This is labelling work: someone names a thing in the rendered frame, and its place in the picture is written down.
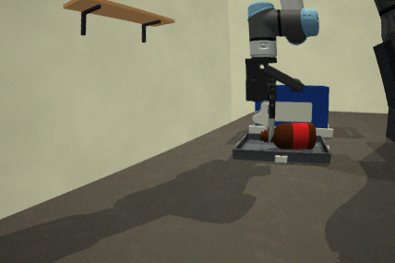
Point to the brown bottle with red label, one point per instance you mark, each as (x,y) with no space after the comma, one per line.
(292,136)

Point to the blue plastic crate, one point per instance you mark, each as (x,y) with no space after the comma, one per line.
(309,106)

